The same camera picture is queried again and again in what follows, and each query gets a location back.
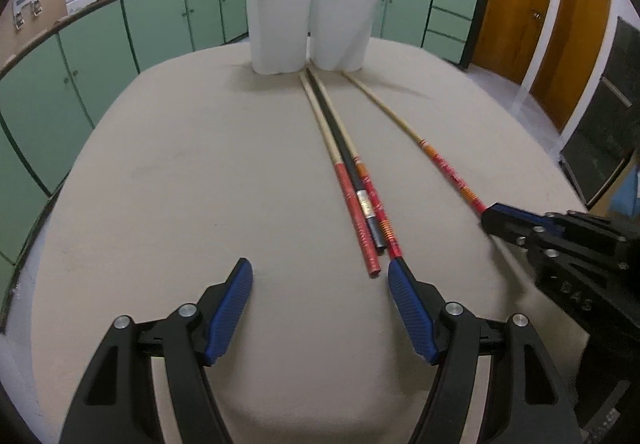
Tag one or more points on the black appliance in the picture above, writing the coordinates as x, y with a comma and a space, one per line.
605, 119

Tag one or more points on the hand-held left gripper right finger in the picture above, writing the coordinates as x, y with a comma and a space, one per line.
412, 311

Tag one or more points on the black chopstick with silver band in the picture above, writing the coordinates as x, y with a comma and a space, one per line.
340, 134

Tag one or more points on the bundle of chopsticks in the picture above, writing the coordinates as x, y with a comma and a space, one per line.
345, 179

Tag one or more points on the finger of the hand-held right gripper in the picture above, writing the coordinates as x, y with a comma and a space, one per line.
520, 213
505, 228

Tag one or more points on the white bracket device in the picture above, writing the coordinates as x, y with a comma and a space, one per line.
27, 4

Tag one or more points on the red orange patterned chopstick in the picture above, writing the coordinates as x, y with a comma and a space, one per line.
385, 219

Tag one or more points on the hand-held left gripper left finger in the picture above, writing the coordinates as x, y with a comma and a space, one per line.
230, 309

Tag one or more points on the white two-compartment utensil holder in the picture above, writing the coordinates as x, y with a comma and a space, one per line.
280, 24

